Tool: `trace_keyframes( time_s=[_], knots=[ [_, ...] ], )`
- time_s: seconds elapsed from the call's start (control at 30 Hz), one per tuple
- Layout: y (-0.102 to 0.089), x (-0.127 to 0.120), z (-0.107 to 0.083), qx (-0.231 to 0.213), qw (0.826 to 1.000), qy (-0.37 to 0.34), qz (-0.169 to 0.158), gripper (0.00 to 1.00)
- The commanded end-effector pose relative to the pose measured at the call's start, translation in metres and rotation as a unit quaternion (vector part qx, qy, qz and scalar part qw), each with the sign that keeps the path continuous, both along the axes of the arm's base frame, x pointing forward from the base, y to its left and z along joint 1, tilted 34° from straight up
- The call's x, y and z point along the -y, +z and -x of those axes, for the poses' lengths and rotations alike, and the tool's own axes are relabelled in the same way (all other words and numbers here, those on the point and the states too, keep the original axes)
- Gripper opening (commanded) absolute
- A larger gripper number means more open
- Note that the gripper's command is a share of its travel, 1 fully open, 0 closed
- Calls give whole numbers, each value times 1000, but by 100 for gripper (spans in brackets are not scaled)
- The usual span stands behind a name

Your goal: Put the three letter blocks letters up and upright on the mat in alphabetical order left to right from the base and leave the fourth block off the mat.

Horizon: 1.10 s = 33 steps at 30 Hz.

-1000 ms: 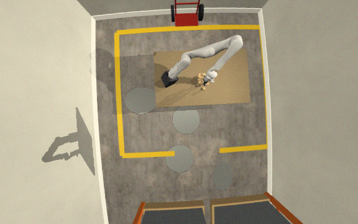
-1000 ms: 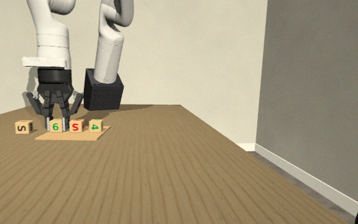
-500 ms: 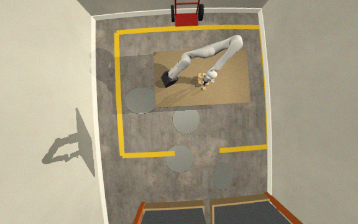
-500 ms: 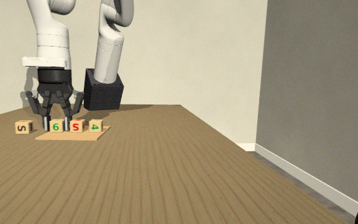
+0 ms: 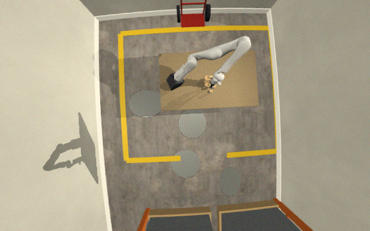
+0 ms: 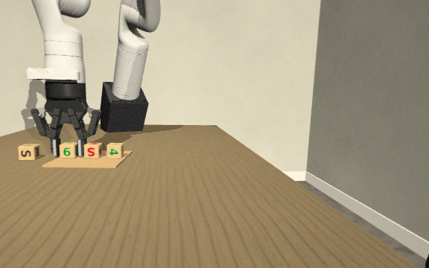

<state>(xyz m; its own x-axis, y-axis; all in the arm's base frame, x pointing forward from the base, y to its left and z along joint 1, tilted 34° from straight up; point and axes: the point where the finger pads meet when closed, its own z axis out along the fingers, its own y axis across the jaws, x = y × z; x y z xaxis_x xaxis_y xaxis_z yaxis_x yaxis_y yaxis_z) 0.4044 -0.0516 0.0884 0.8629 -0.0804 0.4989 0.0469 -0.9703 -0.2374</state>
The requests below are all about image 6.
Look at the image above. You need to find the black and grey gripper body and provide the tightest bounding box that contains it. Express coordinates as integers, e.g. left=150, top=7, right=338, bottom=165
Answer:
left=45, top=82, right=89, bottom=124

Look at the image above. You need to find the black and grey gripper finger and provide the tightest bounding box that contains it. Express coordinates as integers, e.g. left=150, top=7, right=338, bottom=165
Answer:
left=31, top=107, right=63, bottom=156
left=67, top=107, right=102, bottom=156

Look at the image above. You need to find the wooden letter block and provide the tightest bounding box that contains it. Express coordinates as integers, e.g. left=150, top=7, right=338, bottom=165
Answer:
left=60, top=142, right=78, bottom=159
left=107, top=143, right=124, bottom=159
left=18, top=144, right=40, bottom=161
left=84, top=142, right=102, bottom=159

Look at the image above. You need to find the tan square mat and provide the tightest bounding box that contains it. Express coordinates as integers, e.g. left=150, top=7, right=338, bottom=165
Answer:
left=42, top=150, right=133, bottom=168

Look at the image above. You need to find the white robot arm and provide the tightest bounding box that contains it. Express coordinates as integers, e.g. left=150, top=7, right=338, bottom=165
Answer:
left=25, top=0, right=161, bottom=101

